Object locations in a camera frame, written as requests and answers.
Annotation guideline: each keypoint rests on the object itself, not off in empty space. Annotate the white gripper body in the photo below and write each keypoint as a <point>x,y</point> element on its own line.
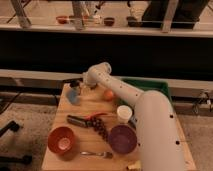
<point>90,79</point>

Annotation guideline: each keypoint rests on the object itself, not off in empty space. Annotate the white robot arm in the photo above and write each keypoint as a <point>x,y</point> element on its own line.
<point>160,148</point>

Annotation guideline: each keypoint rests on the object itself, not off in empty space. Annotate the white paper cup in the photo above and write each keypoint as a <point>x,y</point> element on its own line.
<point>124,113</point>

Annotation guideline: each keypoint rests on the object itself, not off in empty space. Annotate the orange ball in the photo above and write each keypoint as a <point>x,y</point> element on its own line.
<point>108,95</point>

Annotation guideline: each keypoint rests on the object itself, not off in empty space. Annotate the bunch of dark grapes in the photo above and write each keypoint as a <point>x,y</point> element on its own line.
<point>100,128</point>

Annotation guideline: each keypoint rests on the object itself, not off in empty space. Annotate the green plastic tray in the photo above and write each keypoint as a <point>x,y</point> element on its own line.
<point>150,85</point>

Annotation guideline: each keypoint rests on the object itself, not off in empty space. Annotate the blue rectangular block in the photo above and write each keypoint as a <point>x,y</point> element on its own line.
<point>132,123</point>

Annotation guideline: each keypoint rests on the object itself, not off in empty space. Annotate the dark red bowl background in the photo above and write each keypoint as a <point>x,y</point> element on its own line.
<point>109,21</point>

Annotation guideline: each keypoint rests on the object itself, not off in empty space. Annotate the red bowl in background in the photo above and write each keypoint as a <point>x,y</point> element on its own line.
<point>62,19</point>

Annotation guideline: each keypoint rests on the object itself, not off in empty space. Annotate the red-orange bowl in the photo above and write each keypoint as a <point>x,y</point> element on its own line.
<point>61,140</point>

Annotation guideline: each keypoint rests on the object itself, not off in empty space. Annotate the silver fork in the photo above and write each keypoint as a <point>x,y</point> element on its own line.
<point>102,154</point>

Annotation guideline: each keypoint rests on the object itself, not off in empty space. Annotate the yellow banana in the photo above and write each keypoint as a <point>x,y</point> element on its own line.
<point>134,167</point>

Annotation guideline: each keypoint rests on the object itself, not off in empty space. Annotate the orange-handled pruning shears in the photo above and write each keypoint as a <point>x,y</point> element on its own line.
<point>83,122</point>

